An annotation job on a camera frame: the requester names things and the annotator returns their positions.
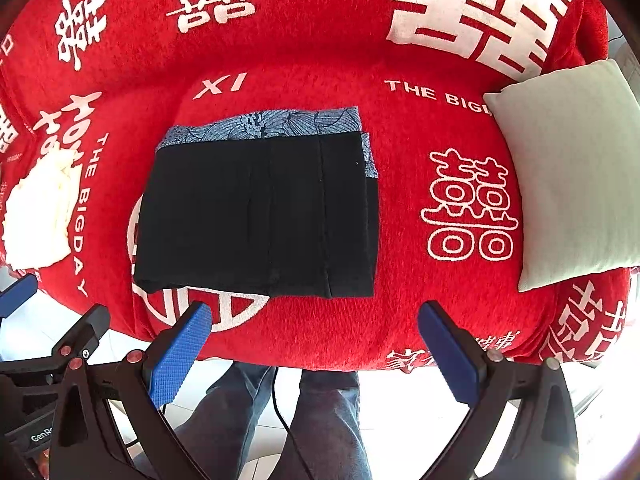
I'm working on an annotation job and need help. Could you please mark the white fluffy cloth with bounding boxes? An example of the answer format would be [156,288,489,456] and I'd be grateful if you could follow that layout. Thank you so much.
[0,147,83,271]

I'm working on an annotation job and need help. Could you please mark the person's leg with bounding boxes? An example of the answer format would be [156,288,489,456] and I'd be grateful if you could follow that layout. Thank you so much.
[295,367,372,480]
[130,362,281,480]

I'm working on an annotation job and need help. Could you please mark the red printed blanket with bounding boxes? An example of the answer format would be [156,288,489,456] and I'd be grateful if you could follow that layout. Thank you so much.
[0,0,636,376]

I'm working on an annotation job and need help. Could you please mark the black pants with patterned waistband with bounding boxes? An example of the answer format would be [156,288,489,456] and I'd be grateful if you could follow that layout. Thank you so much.
[132,106,381,301]

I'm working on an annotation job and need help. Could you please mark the person's right leg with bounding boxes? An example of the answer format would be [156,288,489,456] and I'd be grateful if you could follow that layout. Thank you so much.
[295,367,372,480]

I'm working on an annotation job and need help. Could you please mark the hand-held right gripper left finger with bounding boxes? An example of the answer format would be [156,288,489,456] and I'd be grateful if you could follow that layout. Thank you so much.
[50,302,213,480]

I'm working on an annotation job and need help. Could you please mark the person's left leg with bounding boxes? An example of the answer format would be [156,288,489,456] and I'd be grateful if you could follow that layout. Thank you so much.
[130,362,281,480]

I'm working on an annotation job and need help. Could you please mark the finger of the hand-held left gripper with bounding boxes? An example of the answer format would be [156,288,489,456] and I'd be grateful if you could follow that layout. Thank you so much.
[50,305,111,362]
[0,275,39,319]

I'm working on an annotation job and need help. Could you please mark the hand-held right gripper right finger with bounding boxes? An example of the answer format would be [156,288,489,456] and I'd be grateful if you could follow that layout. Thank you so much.
[417,300,581,480]

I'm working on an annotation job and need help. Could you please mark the black cable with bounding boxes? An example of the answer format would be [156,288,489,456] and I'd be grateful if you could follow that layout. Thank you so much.
[271,365,313,480]

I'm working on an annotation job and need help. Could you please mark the pale green pillow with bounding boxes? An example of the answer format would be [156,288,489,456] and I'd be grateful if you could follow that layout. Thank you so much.
[482,58,640,293]

